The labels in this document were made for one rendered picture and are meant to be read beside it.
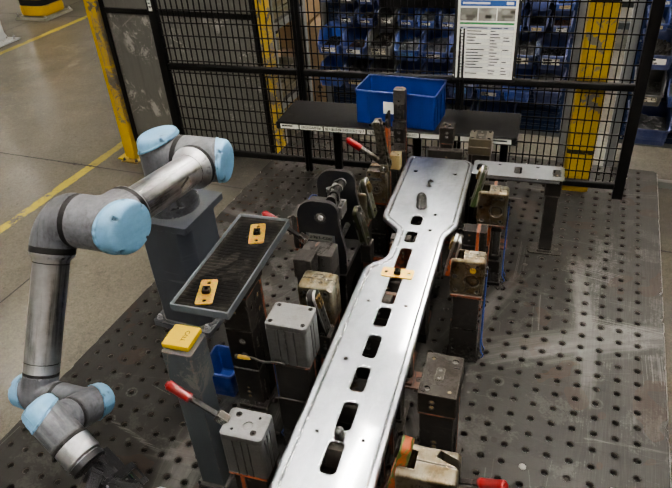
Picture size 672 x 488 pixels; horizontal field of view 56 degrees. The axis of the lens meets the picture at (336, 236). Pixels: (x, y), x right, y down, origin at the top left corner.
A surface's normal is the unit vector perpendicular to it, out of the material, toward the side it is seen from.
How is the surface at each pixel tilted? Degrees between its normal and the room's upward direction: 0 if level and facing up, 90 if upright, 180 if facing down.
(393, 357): 0
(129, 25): 88
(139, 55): 90
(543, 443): 0
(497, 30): 90
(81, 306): 0
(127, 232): 89
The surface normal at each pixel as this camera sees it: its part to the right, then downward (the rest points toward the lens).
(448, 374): -0.06, -0.83
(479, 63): -0.29, 0.55
